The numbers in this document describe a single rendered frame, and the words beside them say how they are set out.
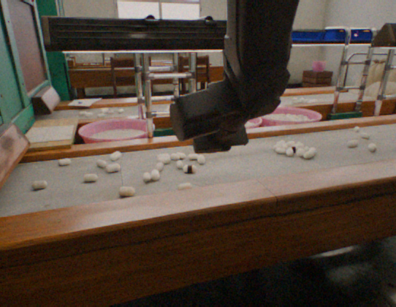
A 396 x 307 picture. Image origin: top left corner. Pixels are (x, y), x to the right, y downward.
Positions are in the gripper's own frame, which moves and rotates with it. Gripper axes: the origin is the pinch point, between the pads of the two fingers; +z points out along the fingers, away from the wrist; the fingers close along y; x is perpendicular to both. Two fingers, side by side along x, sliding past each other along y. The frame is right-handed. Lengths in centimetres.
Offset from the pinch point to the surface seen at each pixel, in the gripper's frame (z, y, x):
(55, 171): 26.3, 34.1, -6.5
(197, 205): 0.8, 4.0, 11.5
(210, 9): 358, -186, -401
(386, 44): 5, -66, -29
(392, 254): 81, -118, 43
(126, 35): 2.1, 13.1, -30.0
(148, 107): 29.2, 6.7, -25.4
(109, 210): 3.4, 20.7, 9.5
